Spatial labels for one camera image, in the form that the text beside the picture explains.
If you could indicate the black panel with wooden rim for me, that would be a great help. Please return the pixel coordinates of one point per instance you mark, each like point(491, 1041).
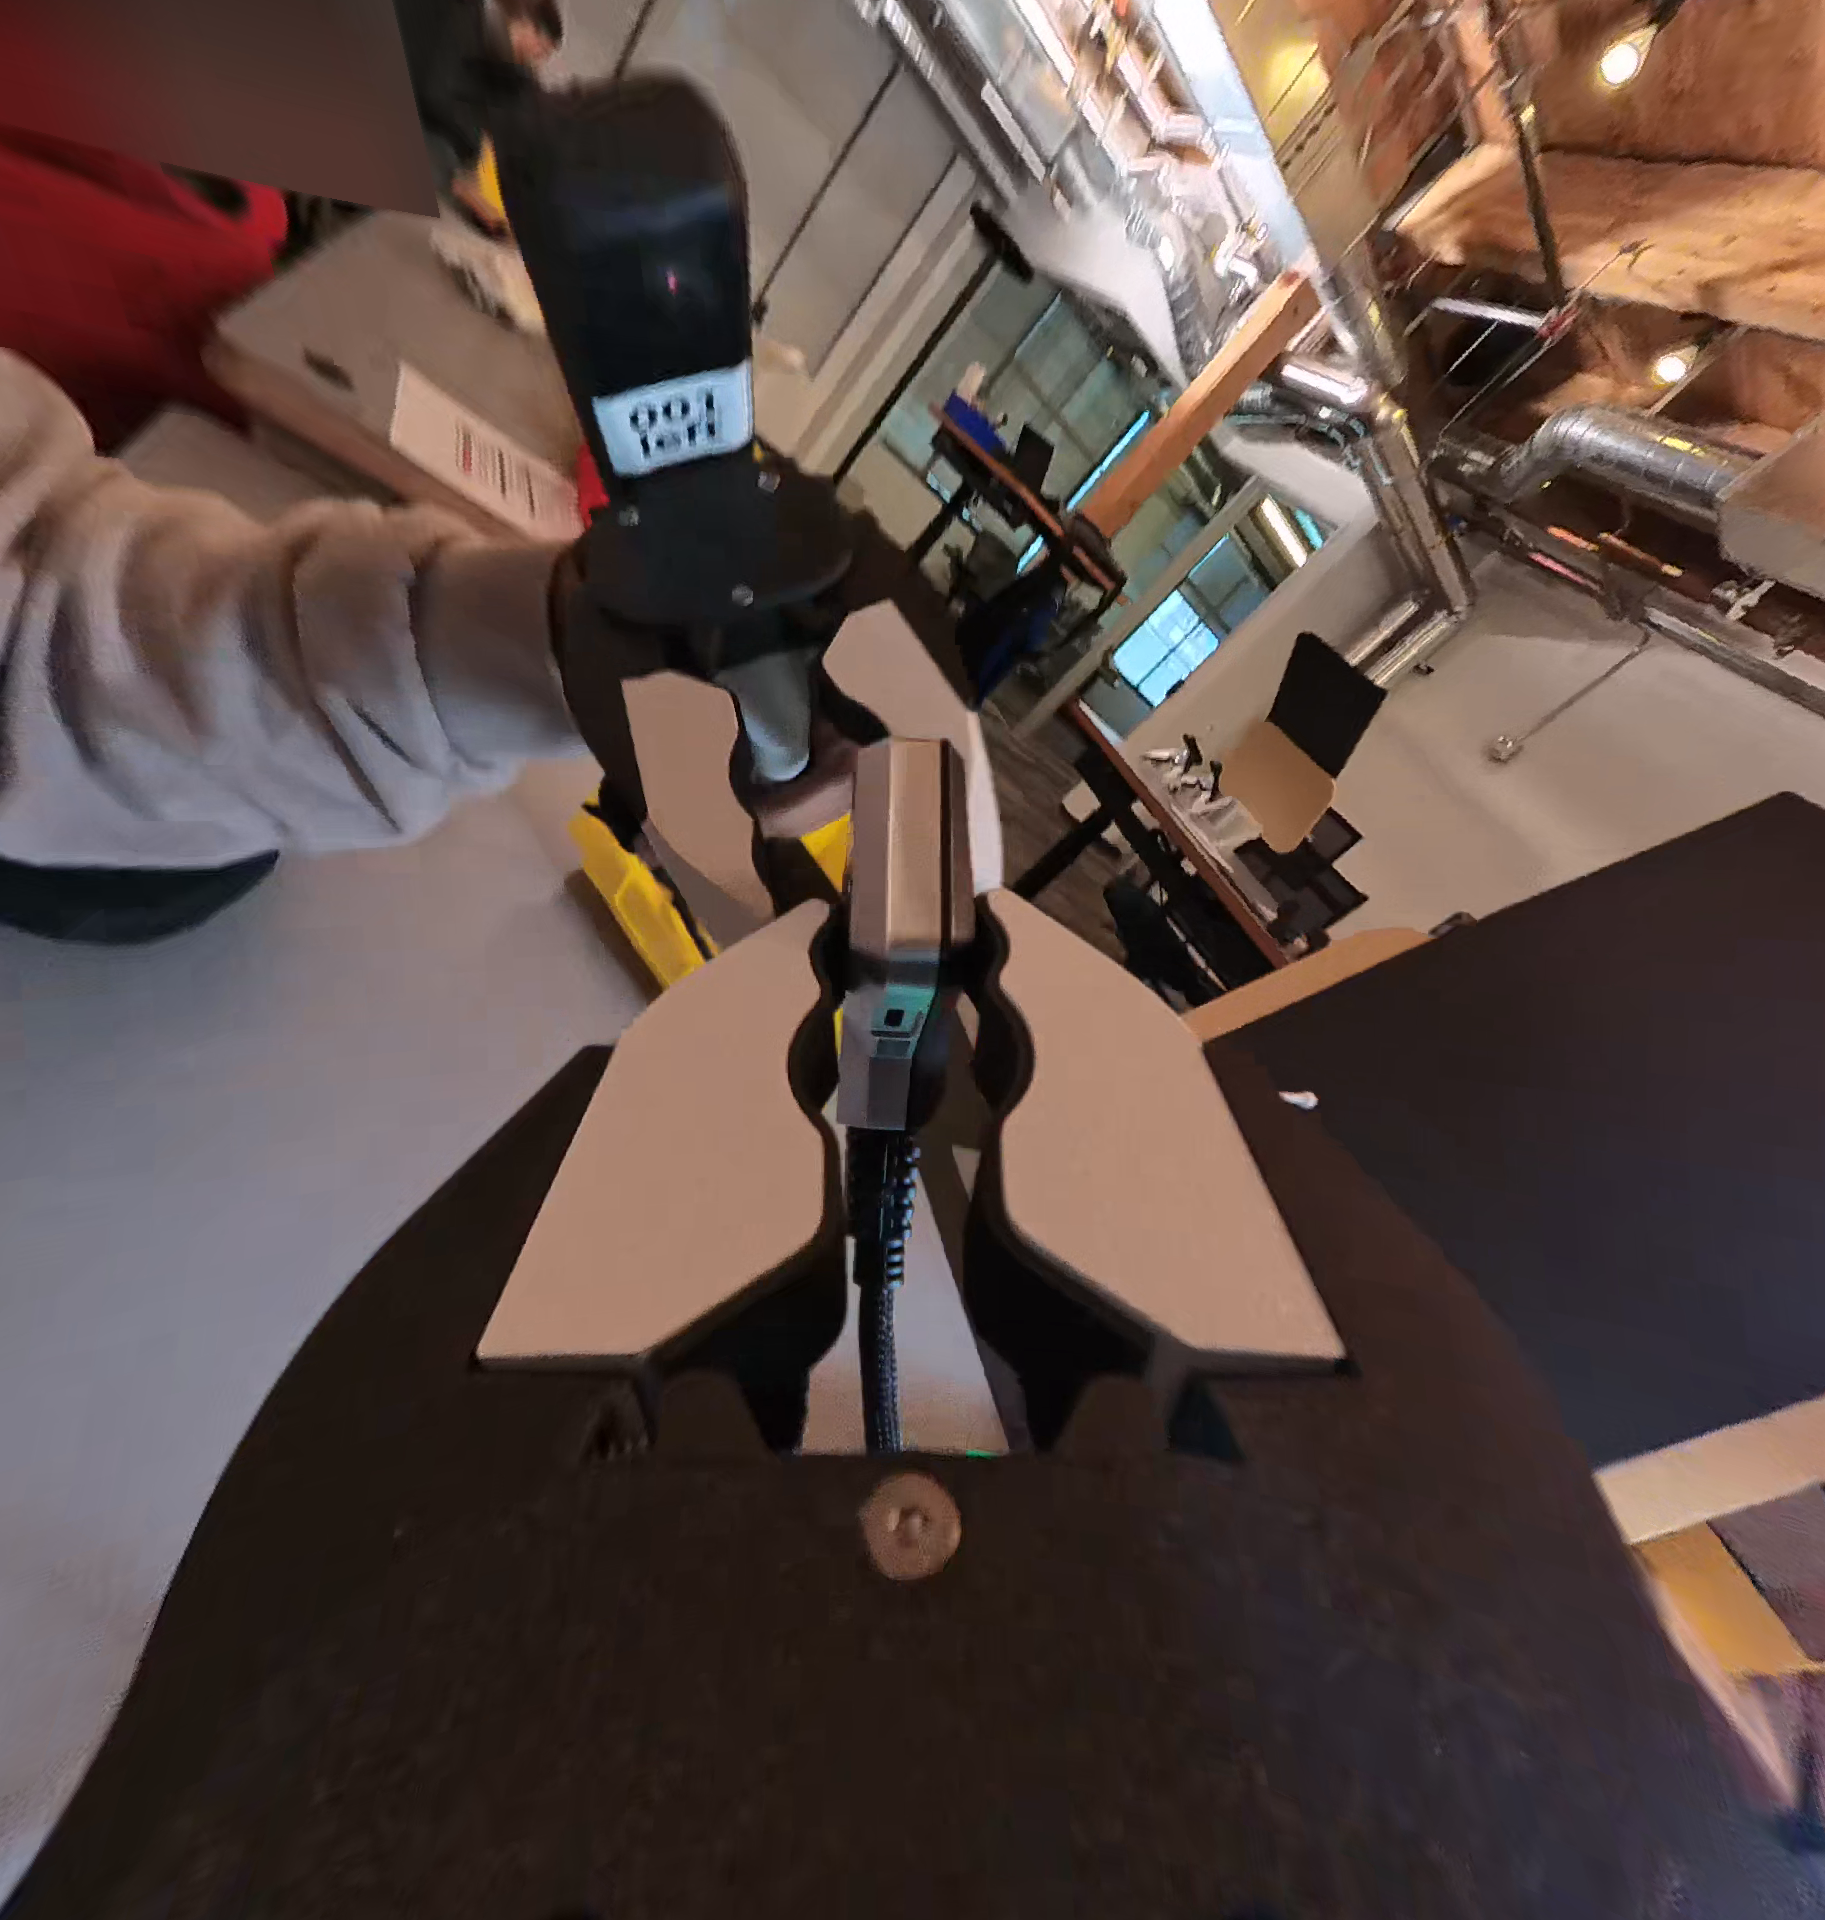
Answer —
point(1602, 1141)
point(1302, 749)

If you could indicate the person's left forearm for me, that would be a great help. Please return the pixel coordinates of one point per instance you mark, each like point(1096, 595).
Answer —
point(193, 660)

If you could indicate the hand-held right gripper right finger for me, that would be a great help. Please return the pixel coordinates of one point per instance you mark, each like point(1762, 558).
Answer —
point(1153, 1184)

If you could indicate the yellow plastic bin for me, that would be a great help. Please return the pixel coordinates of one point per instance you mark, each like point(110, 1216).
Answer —
point(641, 903)

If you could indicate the wooden edged side table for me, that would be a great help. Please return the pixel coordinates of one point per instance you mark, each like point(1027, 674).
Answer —
point(342, 331)

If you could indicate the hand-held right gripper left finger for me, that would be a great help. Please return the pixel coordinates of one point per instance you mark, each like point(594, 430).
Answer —
point(673, 1184)

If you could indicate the wooden office desk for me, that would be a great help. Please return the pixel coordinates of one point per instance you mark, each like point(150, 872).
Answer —
point(1153, 841)

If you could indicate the silver air duct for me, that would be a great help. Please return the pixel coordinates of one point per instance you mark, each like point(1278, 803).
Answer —
point(1632, 452)

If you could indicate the black HDMI switch box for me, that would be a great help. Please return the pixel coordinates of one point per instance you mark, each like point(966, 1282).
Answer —
point(913, 872)

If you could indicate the red ribbed plastic bin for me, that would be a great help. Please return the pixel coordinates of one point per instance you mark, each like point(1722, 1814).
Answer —
point(102, 270)

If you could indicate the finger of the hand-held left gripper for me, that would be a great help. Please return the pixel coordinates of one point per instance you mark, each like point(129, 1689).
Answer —
point(688, 797)
point(917, 674)

